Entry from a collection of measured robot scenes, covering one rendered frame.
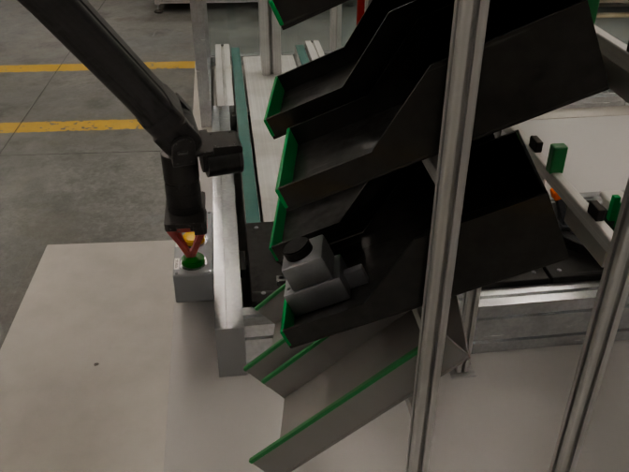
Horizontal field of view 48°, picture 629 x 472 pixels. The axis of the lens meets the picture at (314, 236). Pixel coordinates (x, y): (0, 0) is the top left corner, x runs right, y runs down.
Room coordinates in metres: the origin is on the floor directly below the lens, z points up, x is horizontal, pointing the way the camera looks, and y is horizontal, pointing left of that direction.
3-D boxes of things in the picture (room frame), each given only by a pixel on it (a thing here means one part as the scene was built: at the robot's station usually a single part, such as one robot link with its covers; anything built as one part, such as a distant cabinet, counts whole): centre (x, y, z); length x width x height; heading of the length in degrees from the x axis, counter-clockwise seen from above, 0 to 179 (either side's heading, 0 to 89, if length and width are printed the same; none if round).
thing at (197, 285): (1.08, 0.22, 0.93); 0.21 x 0.07 x 0.06; 7
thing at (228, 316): (1.27, 0.18, 0.91); 0.89 x 0.06 x 0.11; 7
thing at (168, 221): (1.01, 0.21, 1.09); 0.10 x 0.07 x 0.07; 7
